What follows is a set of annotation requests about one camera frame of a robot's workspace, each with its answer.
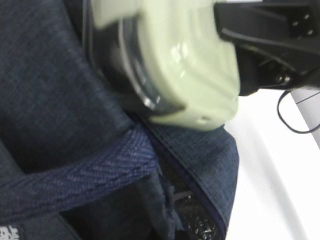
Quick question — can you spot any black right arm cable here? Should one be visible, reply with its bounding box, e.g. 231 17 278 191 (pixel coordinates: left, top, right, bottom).
276 88 320 134

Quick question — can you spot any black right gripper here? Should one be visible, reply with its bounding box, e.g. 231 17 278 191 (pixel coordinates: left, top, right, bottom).
214 0 320 96

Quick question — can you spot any dark blue fabric lunch bag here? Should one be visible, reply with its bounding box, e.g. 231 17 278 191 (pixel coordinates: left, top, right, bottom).
0 0 239 240

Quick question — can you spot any glass container with green lid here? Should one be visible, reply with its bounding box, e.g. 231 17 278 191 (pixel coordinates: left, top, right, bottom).
82 0 240 131

